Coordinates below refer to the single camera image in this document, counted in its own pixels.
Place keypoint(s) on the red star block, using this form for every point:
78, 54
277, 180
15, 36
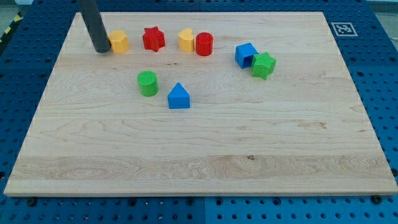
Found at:
153, 39

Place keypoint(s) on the yellow hexagon block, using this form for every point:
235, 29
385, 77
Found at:
119, 41

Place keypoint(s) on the yellow heart block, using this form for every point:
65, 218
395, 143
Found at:
186, 40

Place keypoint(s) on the red cylinder block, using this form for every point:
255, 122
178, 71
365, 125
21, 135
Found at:
204, 43

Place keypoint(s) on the blue triangle block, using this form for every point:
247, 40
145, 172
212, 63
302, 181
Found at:
179, 97

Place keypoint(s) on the green cylinder block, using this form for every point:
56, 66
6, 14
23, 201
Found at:
147, 81

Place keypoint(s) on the white fiducial marker tag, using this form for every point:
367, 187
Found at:
344, 29

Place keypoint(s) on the green star block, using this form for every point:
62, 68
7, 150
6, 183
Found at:
263, 65

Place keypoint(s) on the blue cube block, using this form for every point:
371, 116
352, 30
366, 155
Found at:
244, 55

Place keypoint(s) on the light wooden board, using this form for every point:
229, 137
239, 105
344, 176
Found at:
302, 132

